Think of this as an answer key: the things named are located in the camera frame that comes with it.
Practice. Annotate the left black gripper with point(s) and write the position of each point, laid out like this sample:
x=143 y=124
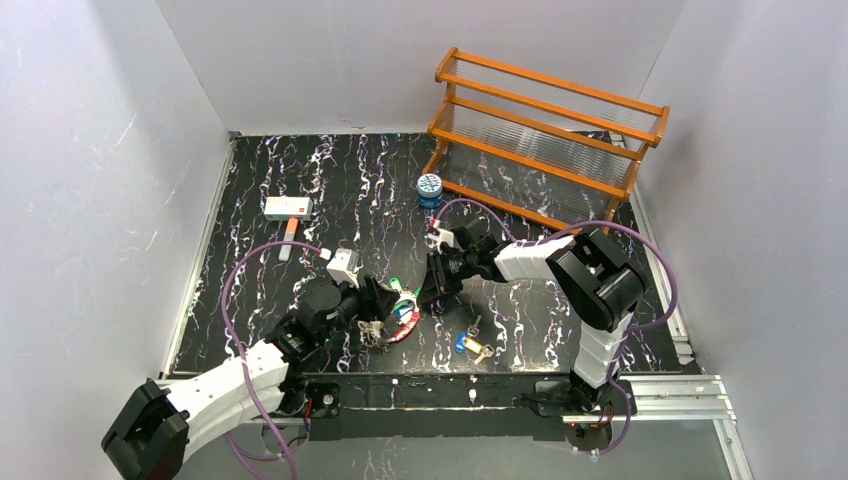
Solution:
x=381 y=302

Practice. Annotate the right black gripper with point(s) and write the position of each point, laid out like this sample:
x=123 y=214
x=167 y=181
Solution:
x=436 y=277

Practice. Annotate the metal key organizer red handle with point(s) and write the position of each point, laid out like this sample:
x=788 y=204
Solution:
x=402 y=319

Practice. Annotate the green key tag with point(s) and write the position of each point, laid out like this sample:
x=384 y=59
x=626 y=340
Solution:
x=395 y=284

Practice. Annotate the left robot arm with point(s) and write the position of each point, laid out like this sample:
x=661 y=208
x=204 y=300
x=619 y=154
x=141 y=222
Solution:
x=159 y=428

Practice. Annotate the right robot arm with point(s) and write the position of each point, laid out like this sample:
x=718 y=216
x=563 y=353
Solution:
x=601 y=285

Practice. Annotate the silver loose key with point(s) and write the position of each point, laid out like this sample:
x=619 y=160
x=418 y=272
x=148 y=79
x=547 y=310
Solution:
x=473 y=329

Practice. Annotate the blue key tag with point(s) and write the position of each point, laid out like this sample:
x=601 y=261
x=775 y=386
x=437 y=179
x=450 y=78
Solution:
x=460 y=344

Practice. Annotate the blue jar with patterned lid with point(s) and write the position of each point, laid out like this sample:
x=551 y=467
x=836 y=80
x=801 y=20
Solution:
x=429 y=188

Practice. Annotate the white orange marker pen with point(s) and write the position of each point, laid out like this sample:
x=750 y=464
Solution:
x=289 y=236

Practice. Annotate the white box with red logo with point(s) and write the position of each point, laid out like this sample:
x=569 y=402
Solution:
x=282 y=208

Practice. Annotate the orange wooden shelf rack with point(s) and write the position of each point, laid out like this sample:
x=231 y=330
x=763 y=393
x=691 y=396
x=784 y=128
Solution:
x=552 y=151

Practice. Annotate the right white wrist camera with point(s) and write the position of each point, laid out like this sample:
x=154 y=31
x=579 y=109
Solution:
x=440 y=238

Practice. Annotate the aluminium rail frame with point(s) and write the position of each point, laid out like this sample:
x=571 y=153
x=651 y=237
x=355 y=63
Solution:
x=332 y=406

